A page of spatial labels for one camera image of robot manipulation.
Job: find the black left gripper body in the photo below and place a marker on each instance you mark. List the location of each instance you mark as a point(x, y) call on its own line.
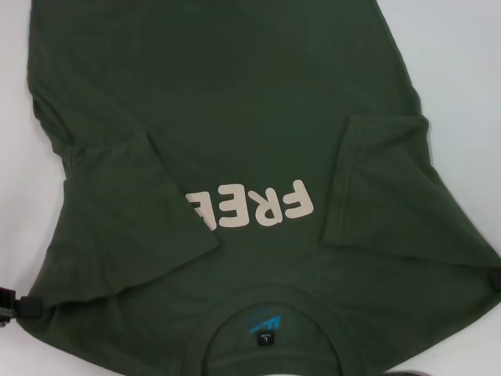
point(6, 305)

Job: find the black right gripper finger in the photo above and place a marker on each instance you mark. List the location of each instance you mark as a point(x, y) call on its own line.
point(496, 279)

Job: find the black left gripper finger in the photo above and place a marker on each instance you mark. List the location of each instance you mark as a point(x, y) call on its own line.
point(31, 308)

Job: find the dark green FREE t-shirt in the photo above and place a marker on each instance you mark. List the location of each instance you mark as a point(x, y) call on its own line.
point(235, 117)

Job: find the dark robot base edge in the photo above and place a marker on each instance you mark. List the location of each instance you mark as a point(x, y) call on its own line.
point(403, 373)

